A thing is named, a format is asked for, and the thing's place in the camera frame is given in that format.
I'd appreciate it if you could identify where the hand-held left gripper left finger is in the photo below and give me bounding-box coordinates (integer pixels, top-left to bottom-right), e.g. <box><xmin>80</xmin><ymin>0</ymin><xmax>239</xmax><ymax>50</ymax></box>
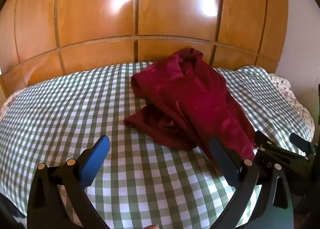
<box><xmin>26</xmin><ymin>135</ymin><xmax>111</xmax><ymax>229</ymax></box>

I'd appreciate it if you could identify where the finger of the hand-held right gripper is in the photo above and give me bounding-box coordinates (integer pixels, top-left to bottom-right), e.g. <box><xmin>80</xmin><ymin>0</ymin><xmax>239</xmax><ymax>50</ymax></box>
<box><xmin>289</xmin><ymin>132</ymin><xmax>316</xmax><ymax>158</ymax></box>
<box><xmin>253</xmin><ymin>130</ymin><xmax>309</xmax><ymax>172</ymax></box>

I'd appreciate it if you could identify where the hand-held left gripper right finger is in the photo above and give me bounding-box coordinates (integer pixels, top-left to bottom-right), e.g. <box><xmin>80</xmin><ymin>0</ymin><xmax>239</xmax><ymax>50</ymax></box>
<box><xmin>209</xmin><ymin>136</ymin><xmax>294</xmax><ymax>229</ymax></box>

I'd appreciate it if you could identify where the dark red garment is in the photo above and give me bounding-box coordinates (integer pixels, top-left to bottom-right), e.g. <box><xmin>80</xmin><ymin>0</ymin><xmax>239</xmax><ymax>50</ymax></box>
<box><xmin>123</xmin><ymin>47</ymin><xmax>258</xmax><ymax>162</ymax></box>

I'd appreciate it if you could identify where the green checkered bed sheet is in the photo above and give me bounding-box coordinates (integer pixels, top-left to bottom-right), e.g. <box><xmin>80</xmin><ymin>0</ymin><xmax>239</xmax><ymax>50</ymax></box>
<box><xmin>0</xmin><ymin>61</ymin><xmax>315</xmax><ymax>229</ymax></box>

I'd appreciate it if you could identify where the floral bed cover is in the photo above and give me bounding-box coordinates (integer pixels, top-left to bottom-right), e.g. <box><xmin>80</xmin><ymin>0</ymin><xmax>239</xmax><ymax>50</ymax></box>
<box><xmin>267</xmin><ymin>73</ymin><xmax>316</xmax><ymax>134</ymax></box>

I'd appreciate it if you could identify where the wooden wardrobe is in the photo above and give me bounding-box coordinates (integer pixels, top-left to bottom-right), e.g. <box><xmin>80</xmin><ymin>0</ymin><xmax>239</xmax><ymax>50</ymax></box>
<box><xmin>0</xmin><ymin>0</ymin><xmax>290</xmax><ymax>100</ymax></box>

